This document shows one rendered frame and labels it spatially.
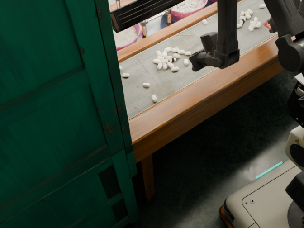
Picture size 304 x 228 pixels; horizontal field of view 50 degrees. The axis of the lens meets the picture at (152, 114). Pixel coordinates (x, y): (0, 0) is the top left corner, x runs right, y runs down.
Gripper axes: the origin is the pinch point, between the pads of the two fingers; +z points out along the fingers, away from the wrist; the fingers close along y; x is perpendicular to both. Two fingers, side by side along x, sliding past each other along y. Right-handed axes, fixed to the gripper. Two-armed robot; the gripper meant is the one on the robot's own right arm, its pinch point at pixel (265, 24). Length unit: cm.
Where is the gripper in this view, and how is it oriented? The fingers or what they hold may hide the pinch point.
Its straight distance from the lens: 171.5
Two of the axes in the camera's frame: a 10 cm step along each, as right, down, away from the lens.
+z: -4.0, -1.3, 9.1
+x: 4.0, 8.6, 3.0
